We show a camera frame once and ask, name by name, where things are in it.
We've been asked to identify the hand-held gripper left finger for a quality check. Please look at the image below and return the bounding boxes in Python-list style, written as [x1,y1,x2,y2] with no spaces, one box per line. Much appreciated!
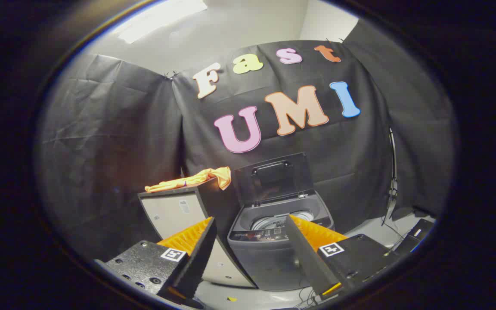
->
[95,217,217,308]

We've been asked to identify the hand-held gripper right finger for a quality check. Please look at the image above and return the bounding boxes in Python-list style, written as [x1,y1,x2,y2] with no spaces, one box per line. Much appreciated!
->
[283,214,400,302]

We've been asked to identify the grey washing machine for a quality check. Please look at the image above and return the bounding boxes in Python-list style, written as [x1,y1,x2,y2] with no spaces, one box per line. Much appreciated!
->
[227,192,335,291]

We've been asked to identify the orange garment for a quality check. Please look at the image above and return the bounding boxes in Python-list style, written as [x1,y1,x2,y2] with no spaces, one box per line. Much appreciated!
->
[145,167,232,193]

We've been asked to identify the white and grey cabinet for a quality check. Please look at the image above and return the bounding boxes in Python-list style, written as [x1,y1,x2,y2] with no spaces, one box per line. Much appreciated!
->
[138,177,257,288]

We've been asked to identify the black box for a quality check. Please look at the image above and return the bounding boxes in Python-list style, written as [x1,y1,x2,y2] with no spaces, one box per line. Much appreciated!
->
[397,218,434,254]

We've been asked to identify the black light stand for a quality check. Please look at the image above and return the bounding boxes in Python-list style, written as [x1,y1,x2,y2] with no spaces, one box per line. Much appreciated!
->
[381,127,399,226]

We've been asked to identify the black backdrop cloth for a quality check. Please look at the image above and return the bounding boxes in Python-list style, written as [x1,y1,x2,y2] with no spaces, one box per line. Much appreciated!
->
[37,19,455,263]

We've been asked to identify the black floor cables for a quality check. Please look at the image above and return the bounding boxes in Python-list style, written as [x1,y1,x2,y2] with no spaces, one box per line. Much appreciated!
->
[295,286,318,309]

